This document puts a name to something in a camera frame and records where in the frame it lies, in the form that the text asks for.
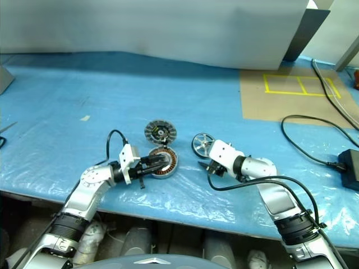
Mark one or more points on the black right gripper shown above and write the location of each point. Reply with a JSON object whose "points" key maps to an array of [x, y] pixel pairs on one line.
{"points": [[217, 169]]}

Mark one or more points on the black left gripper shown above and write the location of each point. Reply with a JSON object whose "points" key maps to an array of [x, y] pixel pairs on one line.
{"points": [[137, 171]]}

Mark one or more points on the round motor housing copper windings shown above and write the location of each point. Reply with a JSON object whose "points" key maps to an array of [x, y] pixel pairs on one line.
{"points": [[171, 168]]}

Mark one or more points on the silver spoked rotor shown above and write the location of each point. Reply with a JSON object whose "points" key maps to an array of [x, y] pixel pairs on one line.
{"points": [[199, 144]]}

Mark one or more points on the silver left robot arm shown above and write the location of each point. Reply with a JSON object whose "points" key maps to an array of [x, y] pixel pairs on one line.
{"points": [[84, 196]]}

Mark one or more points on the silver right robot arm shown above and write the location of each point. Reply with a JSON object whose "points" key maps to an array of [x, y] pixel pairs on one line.
{"points": [[276, 196]]}

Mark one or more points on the grey rounded cylinder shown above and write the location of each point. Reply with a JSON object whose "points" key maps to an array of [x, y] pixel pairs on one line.
{"points": [[218, 252], [137, 241]]}

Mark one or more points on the small beige tape scrap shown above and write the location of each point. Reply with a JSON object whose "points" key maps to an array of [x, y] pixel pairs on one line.
{"points": [[85, 118]]}

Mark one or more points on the brown cardboard mat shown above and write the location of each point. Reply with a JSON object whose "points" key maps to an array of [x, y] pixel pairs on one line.
{"points": [[280, 109]]}

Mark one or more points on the grey robot torso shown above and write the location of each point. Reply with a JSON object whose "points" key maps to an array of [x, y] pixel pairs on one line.
{"points": [[157, 262]]}

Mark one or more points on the white wrapped bundle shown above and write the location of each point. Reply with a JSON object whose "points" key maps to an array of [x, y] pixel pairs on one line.
{"points": [[92, 241], [258, 259]]}

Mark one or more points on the blue plastic table sheet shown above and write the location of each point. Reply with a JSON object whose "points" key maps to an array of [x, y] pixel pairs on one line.
{"points": [[84, 98]]}

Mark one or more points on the yellow tape rectangle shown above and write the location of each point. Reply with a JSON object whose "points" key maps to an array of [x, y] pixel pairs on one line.
{"points": [[298, 93]]}

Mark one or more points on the white backdrop board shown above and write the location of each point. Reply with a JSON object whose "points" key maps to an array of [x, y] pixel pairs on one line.
{"points": [[140, 25]]}

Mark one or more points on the black power adapter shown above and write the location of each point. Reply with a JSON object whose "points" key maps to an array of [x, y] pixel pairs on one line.
{"points": [[350, 172]]}

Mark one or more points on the grey metal block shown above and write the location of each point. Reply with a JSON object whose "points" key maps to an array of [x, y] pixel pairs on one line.
{"points": [[4, 81]]}

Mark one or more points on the red orange object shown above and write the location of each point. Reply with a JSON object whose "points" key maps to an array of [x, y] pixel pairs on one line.
{"points": [[356, 81]]}

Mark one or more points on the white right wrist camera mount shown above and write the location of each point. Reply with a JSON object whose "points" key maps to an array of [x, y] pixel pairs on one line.
{"points": [[224, 154]]}

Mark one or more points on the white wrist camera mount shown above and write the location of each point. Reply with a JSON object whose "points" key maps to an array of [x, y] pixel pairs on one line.
{"points": [[127, 157], [224, 154]]}

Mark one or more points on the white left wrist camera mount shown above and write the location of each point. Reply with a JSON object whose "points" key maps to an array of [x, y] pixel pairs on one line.
{"points": [[127, 157]]}

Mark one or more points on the grey metal post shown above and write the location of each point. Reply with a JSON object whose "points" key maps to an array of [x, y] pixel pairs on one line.
{"points": [[349, 50]]}

